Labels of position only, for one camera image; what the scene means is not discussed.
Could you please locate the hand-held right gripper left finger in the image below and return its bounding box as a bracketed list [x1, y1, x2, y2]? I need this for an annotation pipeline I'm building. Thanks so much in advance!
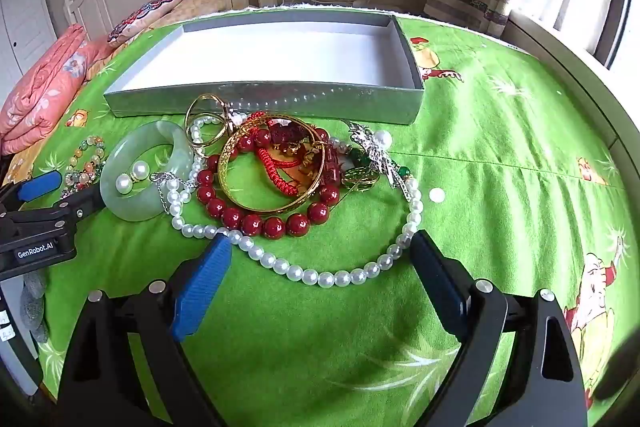
[55, 231, 233, 427]

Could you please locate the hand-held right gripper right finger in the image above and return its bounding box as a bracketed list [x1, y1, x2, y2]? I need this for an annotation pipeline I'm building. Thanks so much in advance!
[409, 229, 588, 427]

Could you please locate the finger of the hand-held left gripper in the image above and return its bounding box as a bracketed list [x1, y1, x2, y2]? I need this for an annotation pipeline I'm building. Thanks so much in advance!
[0, 171, 63, 214]
[15, 183, 107, 238]

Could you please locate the multicolour bead bracelet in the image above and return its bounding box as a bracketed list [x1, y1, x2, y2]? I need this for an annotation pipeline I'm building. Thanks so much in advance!
[60, 136, 107, 198]

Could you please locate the dark red bead bracelet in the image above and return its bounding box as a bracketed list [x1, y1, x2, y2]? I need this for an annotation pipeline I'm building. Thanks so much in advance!
[196, 127, 342, 239]

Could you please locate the wide gold bangle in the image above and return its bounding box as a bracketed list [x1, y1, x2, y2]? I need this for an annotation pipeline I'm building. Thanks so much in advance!
[217, 117, 327, 214]

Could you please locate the pale green jade bangle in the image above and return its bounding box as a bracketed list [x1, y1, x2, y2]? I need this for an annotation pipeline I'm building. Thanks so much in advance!
[100, 121, 195, 222]

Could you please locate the white pearl necklace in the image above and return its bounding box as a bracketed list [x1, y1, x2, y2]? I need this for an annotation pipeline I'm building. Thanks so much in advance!
[167, 114, 425, 289]

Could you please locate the silver brooch with pearl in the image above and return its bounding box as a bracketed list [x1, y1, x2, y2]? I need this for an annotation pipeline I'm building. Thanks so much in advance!
[347, 122, 421, 200]

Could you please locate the green bead bracelet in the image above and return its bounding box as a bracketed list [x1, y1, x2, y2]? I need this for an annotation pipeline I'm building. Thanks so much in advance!
[345, 147, 413, 180]

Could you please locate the gold and pearl bangle set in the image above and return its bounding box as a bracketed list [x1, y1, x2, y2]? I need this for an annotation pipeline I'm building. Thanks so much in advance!
[185, 94, 237, 158]

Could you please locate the silver cardboard box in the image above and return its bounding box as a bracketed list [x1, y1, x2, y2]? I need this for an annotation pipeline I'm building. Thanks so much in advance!
[103, 16, 426, 126]

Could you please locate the pink floral quilt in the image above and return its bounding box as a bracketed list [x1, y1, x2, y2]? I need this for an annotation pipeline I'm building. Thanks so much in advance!
[0, 24, 108, 155]

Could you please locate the red gold ornament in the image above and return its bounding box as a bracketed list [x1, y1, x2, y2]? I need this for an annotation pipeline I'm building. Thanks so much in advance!
[245, 111, 321, 198]

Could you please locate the green printed blanket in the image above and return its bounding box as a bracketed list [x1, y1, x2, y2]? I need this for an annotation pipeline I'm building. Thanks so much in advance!
[37, 9, 632, 427]

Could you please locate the embroidered pillow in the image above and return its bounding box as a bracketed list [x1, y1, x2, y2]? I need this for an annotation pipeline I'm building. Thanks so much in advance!
[107, 0, 185, 48]

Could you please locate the peach patterned pillow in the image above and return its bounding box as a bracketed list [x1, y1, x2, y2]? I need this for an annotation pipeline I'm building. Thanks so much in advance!
[132, 0, 228, 32]

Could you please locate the gold ring with green stone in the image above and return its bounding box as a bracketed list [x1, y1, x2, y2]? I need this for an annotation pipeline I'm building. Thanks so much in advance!
[341, 164, 382, 194]

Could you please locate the window frame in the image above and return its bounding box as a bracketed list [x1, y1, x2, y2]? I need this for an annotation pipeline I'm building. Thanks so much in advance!
[505, 0, 640, 142]

